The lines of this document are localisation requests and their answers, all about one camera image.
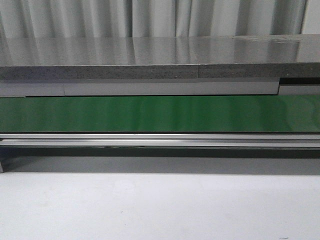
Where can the green belt conveyor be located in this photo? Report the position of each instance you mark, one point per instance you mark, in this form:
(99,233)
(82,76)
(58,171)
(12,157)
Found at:
(237,115)

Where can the grey stone counter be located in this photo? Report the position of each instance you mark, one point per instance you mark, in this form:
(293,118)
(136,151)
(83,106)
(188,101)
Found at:
(148,66)

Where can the white curtain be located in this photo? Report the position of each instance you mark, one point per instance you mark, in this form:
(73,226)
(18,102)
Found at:
(149,18)

